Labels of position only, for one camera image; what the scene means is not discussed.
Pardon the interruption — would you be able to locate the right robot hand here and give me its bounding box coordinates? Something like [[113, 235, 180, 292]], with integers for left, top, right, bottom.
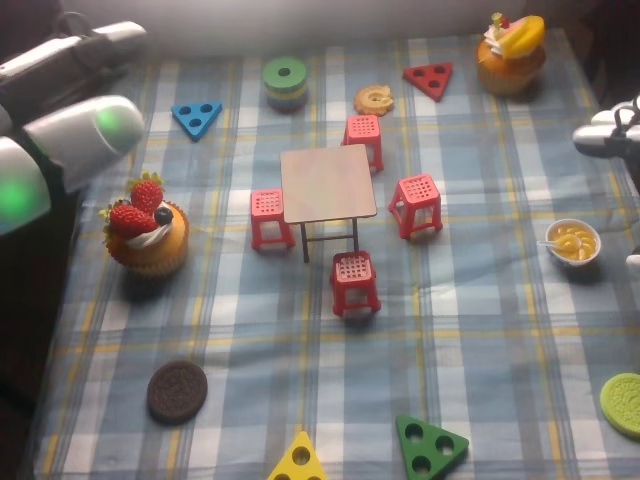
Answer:
[[572, 92, 640, 274]]

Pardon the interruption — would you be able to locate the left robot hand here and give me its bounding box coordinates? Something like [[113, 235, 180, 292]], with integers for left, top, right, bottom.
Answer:
[[0, 19, 149, 236]]

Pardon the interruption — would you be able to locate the white bowl of yellow food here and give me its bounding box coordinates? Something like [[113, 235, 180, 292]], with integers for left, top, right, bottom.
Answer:
[[537, 218, 601, 268]]

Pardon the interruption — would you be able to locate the red stool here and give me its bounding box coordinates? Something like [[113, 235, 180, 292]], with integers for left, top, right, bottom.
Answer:
[[249, 188, 297, 252], [329, 250, 382, 319], [341, 114, 385, 174], [387, 173, 444, 241]]

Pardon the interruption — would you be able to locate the red stool back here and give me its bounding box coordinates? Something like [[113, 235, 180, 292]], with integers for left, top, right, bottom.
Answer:
[[341, 114, 385, 174]]

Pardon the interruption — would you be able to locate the small brown toy table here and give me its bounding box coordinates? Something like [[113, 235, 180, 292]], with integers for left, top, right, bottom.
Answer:
[[279, 143, 378, 264]]

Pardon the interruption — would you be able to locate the red stool front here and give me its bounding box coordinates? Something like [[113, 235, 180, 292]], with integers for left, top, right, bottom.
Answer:
[[329, 250, 382, 319]]

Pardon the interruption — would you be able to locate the blue triangle block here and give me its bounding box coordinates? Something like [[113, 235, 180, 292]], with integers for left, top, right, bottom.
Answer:
[[170, 100, 224, 143]]

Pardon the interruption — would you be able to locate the mango cupcake toy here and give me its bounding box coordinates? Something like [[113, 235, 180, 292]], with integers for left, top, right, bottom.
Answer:
[[475, 12, 547, 97]]

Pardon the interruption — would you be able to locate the strawberry cupcake toy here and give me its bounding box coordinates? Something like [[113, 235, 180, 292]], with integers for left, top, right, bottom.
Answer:
[[98, 170, 191, 278]]

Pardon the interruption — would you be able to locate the red triangle block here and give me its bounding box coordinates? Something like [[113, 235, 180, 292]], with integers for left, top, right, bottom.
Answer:
[[402, 61, 455, 103]]

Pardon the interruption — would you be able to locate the round butter biscuit toy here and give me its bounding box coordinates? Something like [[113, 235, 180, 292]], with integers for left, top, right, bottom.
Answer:
[[353, 84, 395, 118]]

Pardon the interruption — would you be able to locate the blue plaid tablecloth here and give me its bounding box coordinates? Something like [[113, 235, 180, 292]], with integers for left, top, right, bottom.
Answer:
[[22, 27, 640, 480]]

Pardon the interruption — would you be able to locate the green sandwich cookie toy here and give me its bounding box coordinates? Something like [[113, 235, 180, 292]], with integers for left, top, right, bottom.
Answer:
[[599, 372, 640, 442]]

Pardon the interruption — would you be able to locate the chocolate sandwich cookie toy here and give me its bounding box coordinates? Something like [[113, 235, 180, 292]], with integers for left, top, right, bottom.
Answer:
[[146, 360, 209, 426]]

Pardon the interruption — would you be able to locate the green triangle block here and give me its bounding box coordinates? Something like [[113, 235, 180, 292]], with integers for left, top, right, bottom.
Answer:
[[395, 414, 471, 480]]

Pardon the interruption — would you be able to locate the yellow triangle block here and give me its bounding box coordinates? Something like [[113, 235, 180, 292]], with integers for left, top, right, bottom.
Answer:
[[266, 430, 329, 480]]

